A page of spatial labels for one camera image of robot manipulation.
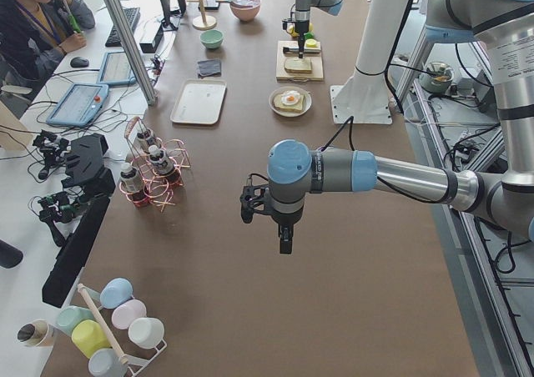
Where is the grey blue cup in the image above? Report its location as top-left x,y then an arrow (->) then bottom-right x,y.
88,349 -> 127,377

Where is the green lime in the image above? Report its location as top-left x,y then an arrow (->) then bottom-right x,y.
305,38 -> 319,48

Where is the bread slice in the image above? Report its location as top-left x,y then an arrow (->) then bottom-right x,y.
273,90 -> 305,113
284,57 -> 313,74

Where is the cream rabbit tray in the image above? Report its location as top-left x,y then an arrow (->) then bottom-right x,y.
170,78 -> 227,126

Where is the aluminium frame post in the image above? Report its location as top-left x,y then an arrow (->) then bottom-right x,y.
104,0 -> 157,106

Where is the blue teach pendant far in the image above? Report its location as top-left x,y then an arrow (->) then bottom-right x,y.
97,52 -> 136,87

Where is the pink bowl with ice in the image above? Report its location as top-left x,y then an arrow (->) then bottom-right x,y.
229,0 -> 261,22

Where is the drink bottle white cap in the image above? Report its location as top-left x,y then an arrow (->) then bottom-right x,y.
120,163 -> 139,194
149,144 -> 169,176
136,129 -> 157,152

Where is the black bar device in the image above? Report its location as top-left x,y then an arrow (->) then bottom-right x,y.
42,195 -> 110,308

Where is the blue teach pendant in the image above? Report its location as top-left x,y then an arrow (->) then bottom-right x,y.
46,83 -> 109,127
97,52 -> 136,87

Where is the paper cup metal inside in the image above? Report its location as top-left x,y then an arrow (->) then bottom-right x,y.
17,319 -> 56,347

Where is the black keyboard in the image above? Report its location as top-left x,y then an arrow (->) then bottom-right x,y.
104,7 -> 142,48

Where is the bamboo cutting board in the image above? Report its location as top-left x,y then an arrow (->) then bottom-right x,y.
276,41 -> 324,81

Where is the white cup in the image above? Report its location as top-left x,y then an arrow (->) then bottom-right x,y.
128,317 -> 164,349

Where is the light blue cup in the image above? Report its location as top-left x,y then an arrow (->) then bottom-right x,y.
100,278 -> 133,309

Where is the fried egg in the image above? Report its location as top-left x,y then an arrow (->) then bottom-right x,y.
280,91 -> 301,106

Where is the pink cup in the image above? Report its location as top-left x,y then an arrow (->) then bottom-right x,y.
111,299 -> 147,329

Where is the grey folded cloth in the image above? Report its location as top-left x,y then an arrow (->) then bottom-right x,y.
197,58 -> 222,78

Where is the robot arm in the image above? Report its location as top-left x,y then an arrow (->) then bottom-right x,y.
282,0 -> 344,59
240,0 -> 533,254

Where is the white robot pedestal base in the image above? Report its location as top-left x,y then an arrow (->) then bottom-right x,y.
330,0 -> 413,124

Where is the steel muddler black tip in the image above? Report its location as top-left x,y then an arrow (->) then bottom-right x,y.
282,47 -> 322,54

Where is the blue teach pendant near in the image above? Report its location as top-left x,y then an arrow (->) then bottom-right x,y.
46,83 -> 109,127

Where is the seated person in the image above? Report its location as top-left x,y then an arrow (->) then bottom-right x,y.
1,0 -> 95,81

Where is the mint green bowl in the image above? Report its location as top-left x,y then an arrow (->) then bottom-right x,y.
199,29 -> 224,49

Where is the black computer mouse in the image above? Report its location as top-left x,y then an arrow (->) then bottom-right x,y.
70,57 -> 89,68

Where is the white round plate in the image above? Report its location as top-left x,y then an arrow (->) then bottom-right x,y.
269,85 -> 312,118

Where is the wooden mug tree stand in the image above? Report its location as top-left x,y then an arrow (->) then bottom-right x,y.
192,0 -> 217,31

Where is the yellow cup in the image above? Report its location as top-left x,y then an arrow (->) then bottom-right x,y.
71,319 -> 111,359

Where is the mint cup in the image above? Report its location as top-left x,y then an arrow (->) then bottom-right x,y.
56,305 -> 94,336

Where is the copper wire bottle rack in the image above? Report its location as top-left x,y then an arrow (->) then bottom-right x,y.
118,116 -> 191,211

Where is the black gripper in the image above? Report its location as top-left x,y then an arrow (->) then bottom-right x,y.
240,173 -> 301,254
282,10 -> 310,58

